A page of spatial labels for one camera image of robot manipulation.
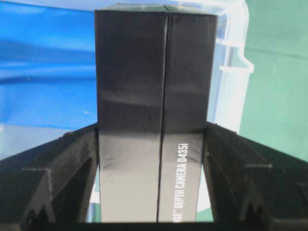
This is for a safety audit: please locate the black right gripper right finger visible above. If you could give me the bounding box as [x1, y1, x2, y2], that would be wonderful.
[203, 123, 308, 224]

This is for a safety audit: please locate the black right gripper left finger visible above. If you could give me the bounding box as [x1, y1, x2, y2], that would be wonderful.
[0, 124, 99, 224]

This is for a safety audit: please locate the clear plastic storage case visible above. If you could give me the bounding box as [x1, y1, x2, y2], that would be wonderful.
[0, 0, 255, 223]

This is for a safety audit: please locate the blue cloth liner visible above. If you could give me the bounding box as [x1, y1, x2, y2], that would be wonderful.
[0, 3, 99, 159]

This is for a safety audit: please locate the green table cloth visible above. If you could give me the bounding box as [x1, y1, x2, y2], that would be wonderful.
[201, 0, 308, 160]

